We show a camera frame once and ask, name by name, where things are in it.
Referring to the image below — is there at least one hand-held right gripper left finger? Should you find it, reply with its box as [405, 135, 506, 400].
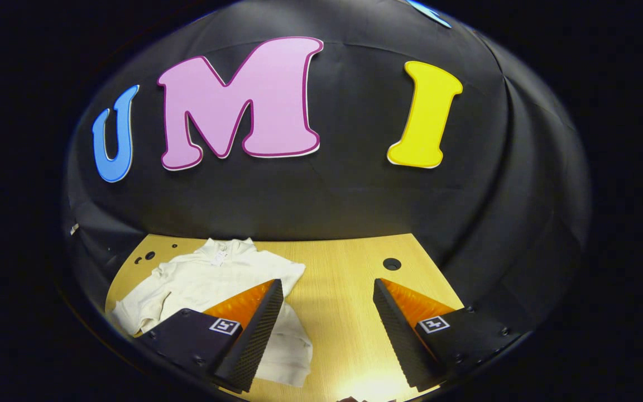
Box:
[140, 278, 285, 393]

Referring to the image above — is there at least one black backdrop cloth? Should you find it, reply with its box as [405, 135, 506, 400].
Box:
[62, 0, 591, 336]

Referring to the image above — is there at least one white sweatshirt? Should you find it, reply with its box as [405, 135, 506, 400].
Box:
[111, 237, 314, 387]

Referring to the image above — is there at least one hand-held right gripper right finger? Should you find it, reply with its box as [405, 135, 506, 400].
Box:
[372, 278, 523, 393]

